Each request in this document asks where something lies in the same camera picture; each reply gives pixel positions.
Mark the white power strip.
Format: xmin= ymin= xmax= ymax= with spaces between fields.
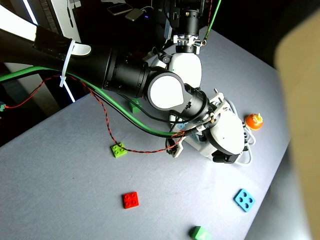
xmin=169 ymin=116 xmax=216 ymax=159

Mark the green cube with number seven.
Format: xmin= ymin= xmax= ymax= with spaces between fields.
xmin=129 ymin=99 xmax=142 ymax=114

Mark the lime green building brick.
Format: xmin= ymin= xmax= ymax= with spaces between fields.
xmin=111 ymin=142 xmax=128 ymax=159

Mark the red building brick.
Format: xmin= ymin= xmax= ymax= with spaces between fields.
xmin=121 ymin=191 xmax=140 ymax=210

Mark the grey hanging adapter box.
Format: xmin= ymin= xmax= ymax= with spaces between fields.
xmin=164 ymin=21 xmax=174 ymax=40

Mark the orange toy fruit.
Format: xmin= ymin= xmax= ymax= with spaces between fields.
xmin=244 ymin=112 xmax=264 ymax=132

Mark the grey table cloth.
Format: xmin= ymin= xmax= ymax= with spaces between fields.
xmin=0 ymin=27 xmax=313 ymax=240

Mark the dark grey power bank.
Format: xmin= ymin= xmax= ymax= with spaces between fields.
xmin=124 ymin=8 xmax=145 ymax=22

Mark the white zip tie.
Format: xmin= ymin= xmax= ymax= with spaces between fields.
xmin=59 ymin=38 xmax=76 ymax=88

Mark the blue four-hole block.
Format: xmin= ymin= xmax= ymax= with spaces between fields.
xmin=233 ymin=188 xmax=256 ymax=213

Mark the black smartphone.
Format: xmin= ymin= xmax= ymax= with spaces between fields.
xmin=107 ymin=2 xmax=134 ymax=16

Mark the green cube with white letter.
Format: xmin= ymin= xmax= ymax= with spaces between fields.
xmin=187 ymin=225 xmax=212 ymax=240

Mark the white cabinet panel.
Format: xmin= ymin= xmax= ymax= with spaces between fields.
xmin=51 ymin=0 xmax=82 ymax=43

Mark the beige blurred panel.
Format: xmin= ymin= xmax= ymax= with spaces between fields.
xmin=273 ymin=9 xmax=320 ymax=240

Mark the white light strip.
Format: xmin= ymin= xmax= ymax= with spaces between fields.
xmin=22 ymin=0 xmax=76 ymax=103

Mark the green cable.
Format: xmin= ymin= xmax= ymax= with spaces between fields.
xmin=202 ymin=0 xmax=223 ymax=42
xmin=0 ymin=66 xmax=186 ymax=139

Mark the red black twisted wire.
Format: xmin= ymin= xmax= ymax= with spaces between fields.
xmin=206 ymin=0 xmax=213 ymax=30
xmin=0 ymin=74 xmax=187 ymax=154

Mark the white power strip cord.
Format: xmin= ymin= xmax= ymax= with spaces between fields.
xmin=224 ymin=98 xmax=257 ymax=167

